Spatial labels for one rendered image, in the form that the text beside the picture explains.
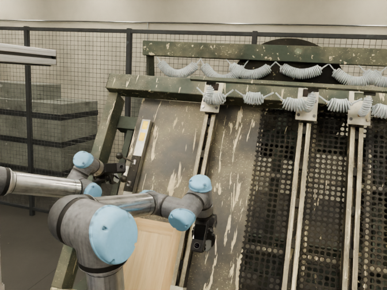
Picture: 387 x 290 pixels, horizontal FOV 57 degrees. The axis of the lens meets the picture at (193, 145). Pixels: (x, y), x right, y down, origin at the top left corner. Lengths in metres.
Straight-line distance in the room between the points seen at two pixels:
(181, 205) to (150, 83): 1.06
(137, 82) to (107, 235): 1.42
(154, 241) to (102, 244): 1.08
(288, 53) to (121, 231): 1.82
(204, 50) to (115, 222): 1.83
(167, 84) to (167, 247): 0.88
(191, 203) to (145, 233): 0.76
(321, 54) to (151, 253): 1.55
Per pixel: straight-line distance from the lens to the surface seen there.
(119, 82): 2.14
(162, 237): 1.84
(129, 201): 1.08
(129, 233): 0.83
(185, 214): 1.12
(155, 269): 1.84
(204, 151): 1.84
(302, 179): 1.76
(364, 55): 2.42
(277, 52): 2.39
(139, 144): 1.98
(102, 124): 2.11
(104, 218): 0.79
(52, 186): 1.39
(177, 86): 2.00
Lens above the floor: 1.98
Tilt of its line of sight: 11 degrees down
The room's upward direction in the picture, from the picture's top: 3 degrees clockwise
